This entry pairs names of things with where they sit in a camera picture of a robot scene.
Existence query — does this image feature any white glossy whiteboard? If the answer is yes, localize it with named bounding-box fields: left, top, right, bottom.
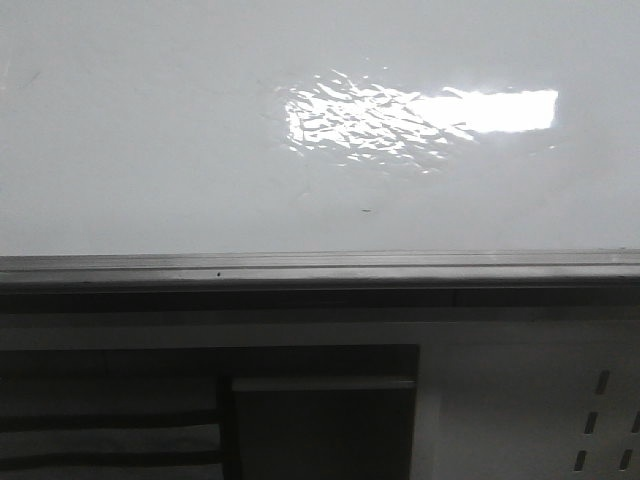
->
left=1, top=1, right=639, bottom=255

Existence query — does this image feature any dark square panel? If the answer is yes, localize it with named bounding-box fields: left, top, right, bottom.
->
left=232, top=375, right=416, bottom=479

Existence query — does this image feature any grey aluminium marker tray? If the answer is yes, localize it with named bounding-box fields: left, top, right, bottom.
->
left=1, top=249, right=639, bottom=313

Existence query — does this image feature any white perforated metal panel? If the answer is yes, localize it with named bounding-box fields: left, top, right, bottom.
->
left=411, top=321, right=639, bottom=479

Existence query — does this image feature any dark slatted furniture frame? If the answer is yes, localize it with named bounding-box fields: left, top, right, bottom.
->
left=1, top=345, right=418, bottom=479

